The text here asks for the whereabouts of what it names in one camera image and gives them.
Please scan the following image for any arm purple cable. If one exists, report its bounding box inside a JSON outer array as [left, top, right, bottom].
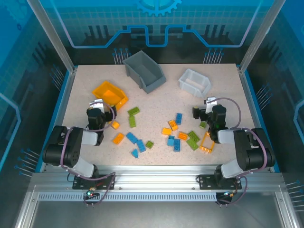
[[60, 102, 117, 207], [206, 97, 271, 207]]

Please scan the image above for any orange plastic bin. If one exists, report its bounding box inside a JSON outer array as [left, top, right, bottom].
[[92, 80, 129, 111]]

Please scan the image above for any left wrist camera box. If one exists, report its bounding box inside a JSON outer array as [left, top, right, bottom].
[[89, 99, 105, 112]]

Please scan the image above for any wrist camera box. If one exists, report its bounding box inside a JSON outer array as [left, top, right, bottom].
[[204, 96, 218, 112], [89, 99, 105, 112]]

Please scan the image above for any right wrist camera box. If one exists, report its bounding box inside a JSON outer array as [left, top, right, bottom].
[[204, 96, 218, 112]]

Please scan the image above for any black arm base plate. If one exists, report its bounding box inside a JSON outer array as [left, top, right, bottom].
[[72, 174, 116, 190], [198, 174, 242, 190]]

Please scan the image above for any metal base plate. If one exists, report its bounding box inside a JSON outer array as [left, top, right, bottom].
[[30, 201, 283, 228]]

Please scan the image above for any aluminium frame post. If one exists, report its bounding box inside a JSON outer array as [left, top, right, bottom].
[[238, 0, 287, 73], [27, 0, 78, 73]]

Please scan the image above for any blue table edge strip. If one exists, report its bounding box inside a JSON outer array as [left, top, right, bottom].
[[35, 68, 77, 173], [239, 71, 281, 173]]

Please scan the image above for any yellow-orange lego window frame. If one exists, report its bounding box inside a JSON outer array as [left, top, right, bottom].
[[199, 132, 215, 155]]

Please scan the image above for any aluminium mounting rail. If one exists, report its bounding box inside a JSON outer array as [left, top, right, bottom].
[[28, 165, 285, 193]]

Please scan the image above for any white translucent plastic bin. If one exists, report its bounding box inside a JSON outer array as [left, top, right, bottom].
[[178, 68, 212, 98]]

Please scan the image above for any gray plastic bin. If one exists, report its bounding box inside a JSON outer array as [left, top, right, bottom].
[[123, 50, 167, 95]]

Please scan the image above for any slotted metal cable duct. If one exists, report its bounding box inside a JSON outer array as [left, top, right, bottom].
[[38, 192, 218, 202]]

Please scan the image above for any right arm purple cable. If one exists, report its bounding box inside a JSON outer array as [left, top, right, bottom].
[[206, 97, 271, 207]]

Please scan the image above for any small status light board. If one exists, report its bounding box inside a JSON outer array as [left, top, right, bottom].
[[217, 191, 238, 201], [84, 187, 99, 200]]

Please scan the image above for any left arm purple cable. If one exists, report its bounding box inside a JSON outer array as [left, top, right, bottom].
[[60, 102, 117, 207]]

